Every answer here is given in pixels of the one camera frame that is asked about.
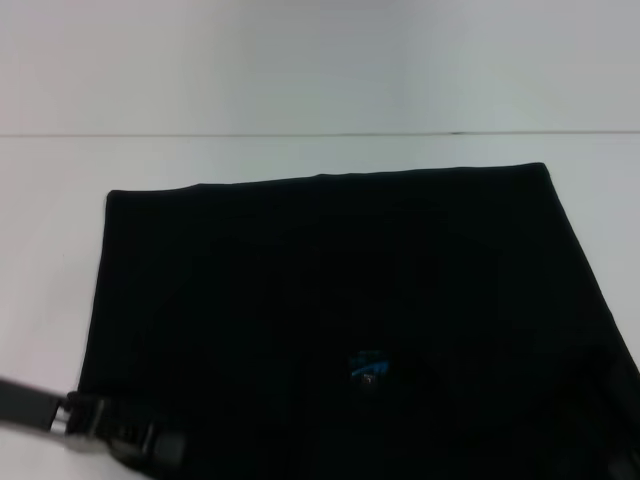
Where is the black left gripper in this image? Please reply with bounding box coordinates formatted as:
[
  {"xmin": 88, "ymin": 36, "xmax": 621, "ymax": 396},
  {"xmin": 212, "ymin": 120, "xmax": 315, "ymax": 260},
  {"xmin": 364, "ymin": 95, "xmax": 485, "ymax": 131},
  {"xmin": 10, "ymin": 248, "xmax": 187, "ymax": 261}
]
[{"xmin": 0, "ymin": 375, "xmax": 187, "ymax": 467}]

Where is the black shirt with FREE print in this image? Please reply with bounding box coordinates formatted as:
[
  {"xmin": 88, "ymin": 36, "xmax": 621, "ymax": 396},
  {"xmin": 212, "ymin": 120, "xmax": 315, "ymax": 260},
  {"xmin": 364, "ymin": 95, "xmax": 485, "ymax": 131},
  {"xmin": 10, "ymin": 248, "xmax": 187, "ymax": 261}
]
[{"xmin": 78, "ymin": 161, "xmax": 640, "ymax": 480}]

